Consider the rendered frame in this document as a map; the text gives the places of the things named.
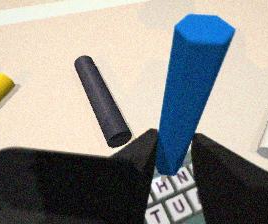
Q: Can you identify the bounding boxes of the keyboard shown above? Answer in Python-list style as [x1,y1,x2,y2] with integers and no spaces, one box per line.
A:
[143,150,205,224]

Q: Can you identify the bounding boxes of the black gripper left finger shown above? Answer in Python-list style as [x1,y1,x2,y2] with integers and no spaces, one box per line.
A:
[0,128,158,224]

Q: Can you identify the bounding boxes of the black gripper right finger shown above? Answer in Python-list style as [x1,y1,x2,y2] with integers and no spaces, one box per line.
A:
[191,133,268,224]

